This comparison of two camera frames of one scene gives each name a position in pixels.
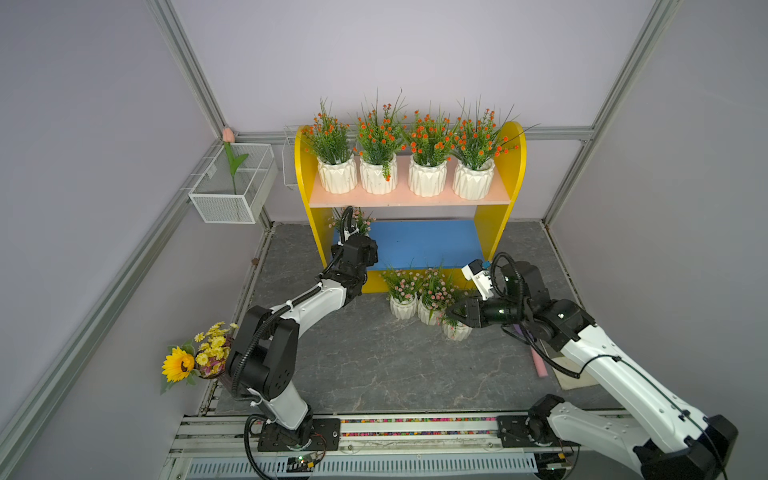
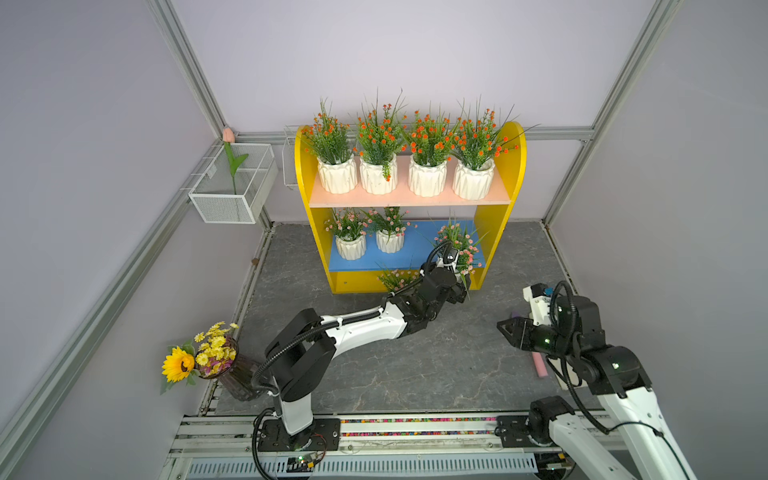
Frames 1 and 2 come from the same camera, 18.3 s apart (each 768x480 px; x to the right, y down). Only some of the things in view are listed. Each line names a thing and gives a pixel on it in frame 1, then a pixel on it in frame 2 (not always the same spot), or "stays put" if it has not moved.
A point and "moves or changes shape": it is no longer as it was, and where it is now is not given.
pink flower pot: x=403 y=287 stays put
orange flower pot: x=431 y=143 stays put
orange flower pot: x=478 y=140 stays put
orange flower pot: x=327 y=137 stays put
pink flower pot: x=435 y=293 moves or changes shape
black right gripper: x=460 y=315 → x=521 y=331
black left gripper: x=372 y=253 → x=458 y=292
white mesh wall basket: x=214 y=196 stays put
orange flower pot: x=380 y=138 stays put
